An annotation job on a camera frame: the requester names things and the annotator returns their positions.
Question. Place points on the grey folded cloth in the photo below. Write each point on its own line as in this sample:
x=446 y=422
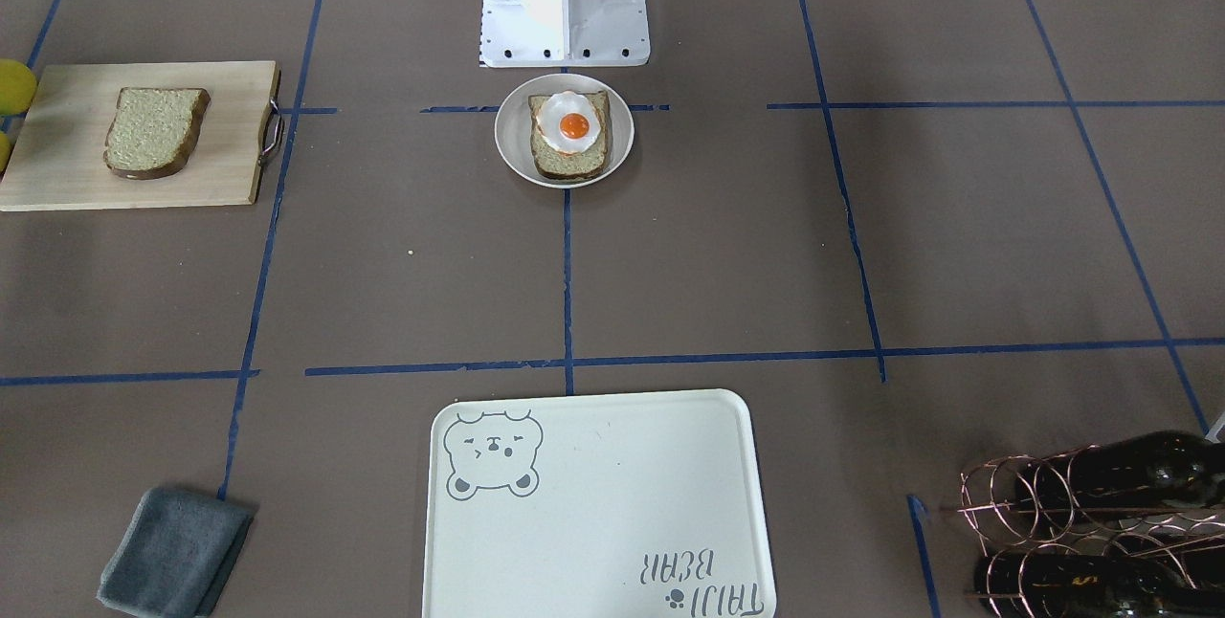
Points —
x=177 y=555

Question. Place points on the dark wine bottle lower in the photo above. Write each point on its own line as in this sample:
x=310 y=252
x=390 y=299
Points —
x=1077 y=585

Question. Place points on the cream bear tray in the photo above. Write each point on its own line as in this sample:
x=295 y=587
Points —
x=645 y=504

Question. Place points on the white round plate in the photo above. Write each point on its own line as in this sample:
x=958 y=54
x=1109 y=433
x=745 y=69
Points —
x=512 y=137

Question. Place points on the copper wire bottle rack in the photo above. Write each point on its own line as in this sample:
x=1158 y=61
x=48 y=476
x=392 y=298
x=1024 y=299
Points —
x=1187 y=541

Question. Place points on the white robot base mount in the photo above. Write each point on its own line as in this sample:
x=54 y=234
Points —
x=573 y=33

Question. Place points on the dark wine bottle upper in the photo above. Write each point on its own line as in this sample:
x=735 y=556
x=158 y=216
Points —
x=1167 y=469

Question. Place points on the yellow lemon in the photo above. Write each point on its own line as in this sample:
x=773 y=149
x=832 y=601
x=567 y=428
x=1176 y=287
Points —
x=5 y=150
x=17 y=87

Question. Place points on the wooden cutting board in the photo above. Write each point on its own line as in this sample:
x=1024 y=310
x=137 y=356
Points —
x=57 y=160

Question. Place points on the bread slice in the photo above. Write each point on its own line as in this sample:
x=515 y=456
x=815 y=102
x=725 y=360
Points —
x=154 y=131
x=578 y=165

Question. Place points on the dark wine bottle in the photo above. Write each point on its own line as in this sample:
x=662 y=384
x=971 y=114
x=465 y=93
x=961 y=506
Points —
x=1077 y=585
x=1167 y=469

